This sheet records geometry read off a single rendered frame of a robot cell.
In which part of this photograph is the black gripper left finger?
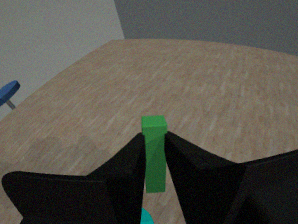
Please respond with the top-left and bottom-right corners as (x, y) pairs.
(1, 133), (146, 224)

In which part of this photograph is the green rectangular post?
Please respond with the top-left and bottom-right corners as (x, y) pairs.
(142, 116), (168, 193)

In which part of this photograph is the cyan circle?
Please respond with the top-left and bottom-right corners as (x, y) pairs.
(141, 208), (154, 224)

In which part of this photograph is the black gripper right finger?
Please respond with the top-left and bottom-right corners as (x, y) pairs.
(164, 132), (298, 224)

